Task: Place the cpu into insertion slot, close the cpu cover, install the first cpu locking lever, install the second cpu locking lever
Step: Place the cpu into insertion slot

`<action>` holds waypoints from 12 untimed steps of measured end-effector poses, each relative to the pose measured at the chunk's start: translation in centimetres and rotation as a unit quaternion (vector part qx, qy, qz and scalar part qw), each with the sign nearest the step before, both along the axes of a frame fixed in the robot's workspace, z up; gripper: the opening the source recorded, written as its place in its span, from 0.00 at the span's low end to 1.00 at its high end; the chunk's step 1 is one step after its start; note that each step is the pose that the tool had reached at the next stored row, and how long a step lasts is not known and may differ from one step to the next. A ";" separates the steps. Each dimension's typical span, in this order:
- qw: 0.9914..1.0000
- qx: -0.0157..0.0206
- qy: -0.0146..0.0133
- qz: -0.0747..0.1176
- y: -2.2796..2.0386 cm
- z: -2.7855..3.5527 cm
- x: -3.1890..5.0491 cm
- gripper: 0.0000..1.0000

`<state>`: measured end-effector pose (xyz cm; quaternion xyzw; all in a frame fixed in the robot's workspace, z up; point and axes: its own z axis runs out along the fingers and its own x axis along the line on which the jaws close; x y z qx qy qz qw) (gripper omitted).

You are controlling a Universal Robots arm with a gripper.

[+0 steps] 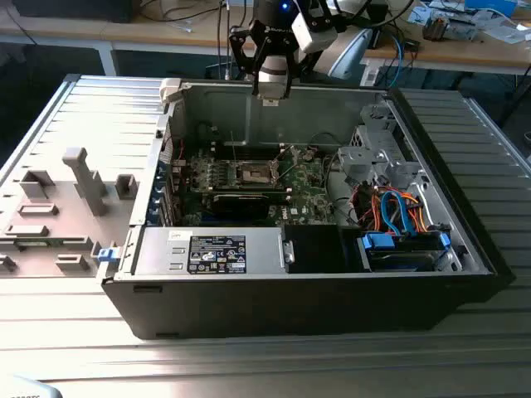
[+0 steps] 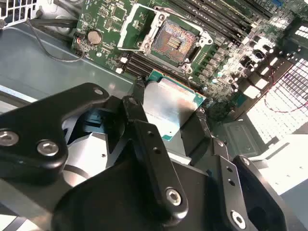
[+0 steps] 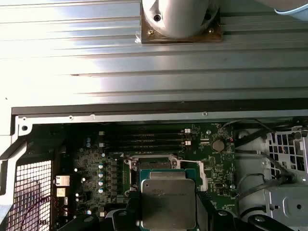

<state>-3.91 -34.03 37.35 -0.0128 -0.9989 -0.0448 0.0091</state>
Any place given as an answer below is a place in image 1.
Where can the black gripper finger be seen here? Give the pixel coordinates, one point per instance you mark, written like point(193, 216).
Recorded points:
point(288, 89)
point(255, 89)

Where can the silver CPU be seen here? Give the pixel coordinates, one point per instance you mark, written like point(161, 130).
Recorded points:
point(271, 93)

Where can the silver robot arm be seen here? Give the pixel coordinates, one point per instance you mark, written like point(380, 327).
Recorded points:
point(350, 51)

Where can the CPU socket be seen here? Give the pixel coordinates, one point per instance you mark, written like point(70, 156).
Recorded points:
point(251, 172)

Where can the CPU cooler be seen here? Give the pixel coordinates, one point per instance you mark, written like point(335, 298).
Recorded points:
point(435, 28)

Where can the silver coin battery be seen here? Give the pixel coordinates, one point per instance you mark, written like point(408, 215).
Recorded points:
point(307, 156)

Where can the beige case latch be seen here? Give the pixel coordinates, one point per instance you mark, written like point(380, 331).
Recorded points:
point(170, 89)

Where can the metal drive cage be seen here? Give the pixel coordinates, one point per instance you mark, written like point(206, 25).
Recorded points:
point(361, 159)

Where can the green motherboard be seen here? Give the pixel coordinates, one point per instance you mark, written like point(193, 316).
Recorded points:
point(307, 195)

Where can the black graphics card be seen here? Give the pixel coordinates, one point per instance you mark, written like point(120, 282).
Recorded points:
point(240, 205)

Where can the wooden desk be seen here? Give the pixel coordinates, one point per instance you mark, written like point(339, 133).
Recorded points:
point(124, 31)
point(456, 51)

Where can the silver power supply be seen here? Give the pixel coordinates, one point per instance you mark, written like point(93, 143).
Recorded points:
point(166, 253)

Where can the black box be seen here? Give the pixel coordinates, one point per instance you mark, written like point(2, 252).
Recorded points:
point(74, 10)

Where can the hard disk in blue carrier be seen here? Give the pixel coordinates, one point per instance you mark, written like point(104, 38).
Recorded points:
point(402, 255)

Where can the grey parts rack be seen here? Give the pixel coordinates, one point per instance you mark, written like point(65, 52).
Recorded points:
point(83, 207)

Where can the black PC case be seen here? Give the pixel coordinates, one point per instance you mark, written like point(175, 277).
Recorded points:
point(290, 307)

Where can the blue box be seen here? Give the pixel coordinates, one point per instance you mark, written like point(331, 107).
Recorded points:
point(491, 6)

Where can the blue plastic clip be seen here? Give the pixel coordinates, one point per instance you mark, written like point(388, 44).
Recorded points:
point(105, 254)

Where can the white paper sheets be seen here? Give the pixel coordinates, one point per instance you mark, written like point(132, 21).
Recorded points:
point(510, 33)

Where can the green RAM stick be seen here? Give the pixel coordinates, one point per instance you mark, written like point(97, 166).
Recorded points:
point(35, 243)

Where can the pale grey device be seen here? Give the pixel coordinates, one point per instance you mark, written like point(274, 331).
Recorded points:
point(25, 389)

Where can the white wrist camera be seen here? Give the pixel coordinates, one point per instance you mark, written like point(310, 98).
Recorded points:
point(313, 35)

